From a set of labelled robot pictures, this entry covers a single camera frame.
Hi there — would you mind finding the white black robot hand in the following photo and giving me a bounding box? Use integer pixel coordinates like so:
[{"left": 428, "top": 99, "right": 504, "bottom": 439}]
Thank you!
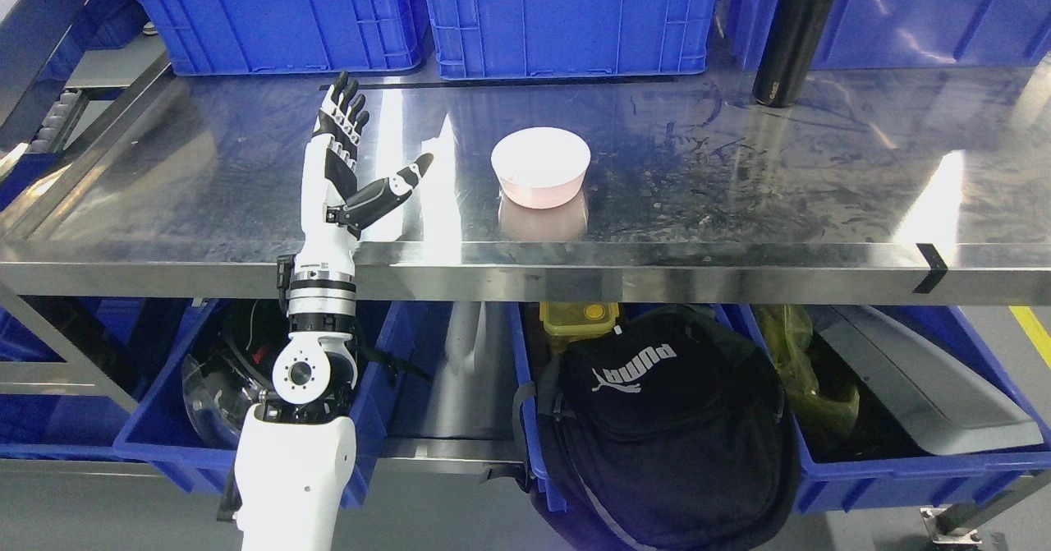
[{"left": 294, "top": 72, "right": 434, "bottom": 278}]

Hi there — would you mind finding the pink ikea bowl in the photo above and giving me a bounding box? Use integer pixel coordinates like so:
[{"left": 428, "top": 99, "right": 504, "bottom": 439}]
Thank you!
[{"left": 489, "top": 126, "right": 592, "bottom": 209}]

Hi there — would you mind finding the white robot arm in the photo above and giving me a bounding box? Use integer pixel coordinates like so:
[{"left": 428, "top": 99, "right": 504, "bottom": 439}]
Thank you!
[{"left": 233, "top": 253, "right": 360, "bottom": 550}]

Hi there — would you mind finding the blue crate top middle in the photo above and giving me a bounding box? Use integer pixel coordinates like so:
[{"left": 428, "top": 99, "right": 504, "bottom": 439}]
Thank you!
[{"left": 425, "top": 0, "right": 717, "bottom": 80}]

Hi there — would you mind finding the blue crate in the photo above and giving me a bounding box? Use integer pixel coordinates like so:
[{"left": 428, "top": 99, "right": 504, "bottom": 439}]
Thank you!
[
  {"left": 136, "top": 0, "right": 427, "bottom": 76},
  {"left": 425, "top": 0, "right": 717, "bottom": 80},
  {"left": 730, "top": 0, "right": 1051, "bottom": 72}
]

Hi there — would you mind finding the black helmet with visor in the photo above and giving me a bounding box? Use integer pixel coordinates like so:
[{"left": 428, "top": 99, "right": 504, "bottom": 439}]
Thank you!
[{"left": 181, "top": 299, "right": 288, "bottom": 450}]

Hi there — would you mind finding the blue crate top left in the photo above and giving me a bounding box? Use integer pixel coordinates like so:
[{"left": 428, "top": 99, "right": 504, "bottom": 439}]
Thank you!
[{"left": 136, "top": 0, "right": 427, "bottom": 76}]

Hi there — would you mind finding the yellow lidded food container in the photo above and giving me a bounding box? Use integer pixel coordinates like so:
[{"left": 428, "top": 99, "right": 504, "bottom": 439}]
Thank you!
[{"left": 539, "top": 301, "right": 620, "bottom": 356}]

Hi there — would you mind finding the blue bin lower left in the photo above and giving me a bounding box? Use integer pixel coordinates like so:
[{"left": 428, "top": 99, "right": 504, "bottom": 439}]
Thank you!
[{"left": 115, "top": 299, "right": 439, "bottom": 507}]

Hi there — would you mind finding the blue bin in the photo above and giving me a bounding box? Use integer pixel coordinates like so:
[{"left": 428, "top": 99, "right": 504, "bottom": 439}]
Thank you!
[
  {"left": 115, "top": 299, "right": 439, "bottom": 507},
  {"left": 507, "top": 303, "right": 1049, "bottom": 514}
]

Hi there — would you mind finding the black puma backpack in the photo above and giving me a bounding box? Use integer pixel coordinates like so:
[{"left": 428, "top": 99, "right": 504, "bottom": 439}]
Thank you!
[{"left": 509, "top": 304, "right": 801, "bottom": 550}]

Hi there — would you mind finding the black thermos bottle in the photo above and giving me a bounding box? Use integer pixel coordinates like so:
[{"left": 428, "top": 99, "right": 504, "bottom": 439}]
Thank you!
[{"left": 753, "top": 0, "right": 834, "bottom": 108}]

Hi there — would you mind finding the yellow-green plastic bag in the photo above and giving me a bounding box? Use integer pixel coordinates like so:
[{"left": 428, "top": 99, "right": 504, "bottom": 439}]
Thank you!
[{"left": 750, "top": 305, "right": 861, "bottom": 453}]

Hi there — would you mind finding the blue crate top right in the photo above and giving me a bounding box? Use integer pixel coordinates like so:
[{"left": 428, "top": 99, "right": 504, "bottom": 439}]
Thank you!
[{"left": 730, "top": 0, "right": 1051, "bottom": 72}]

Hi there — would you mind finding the black tape strip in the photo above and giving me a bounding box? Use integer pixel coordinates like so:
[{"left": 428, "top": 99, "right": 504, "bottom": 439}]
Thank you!
[{"left": 912, "top": 243, "right": 949, "bottom": 294}]

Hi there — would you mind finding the grey flat panel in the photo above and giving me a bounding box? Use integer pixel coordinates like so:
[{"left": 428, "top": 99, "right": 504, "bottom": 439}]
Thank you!
[{"left": 805, "top": 305, "right": 1043, "bottom": 455}]

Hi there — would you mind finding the blue bin lower right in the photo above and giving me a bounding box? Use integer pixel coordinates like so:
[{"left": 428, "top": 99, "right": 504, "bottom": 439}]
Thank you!
[{"left": 507, "top": 303, "right": 1049, "bottom": 514}]

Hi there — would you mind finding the steel table frame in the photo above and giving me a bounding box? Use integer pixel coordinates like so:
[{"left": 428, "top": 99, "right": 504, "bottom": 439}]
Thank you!
[{"left": 0, "top": 50, "right": 1051, "bottom": 476}]

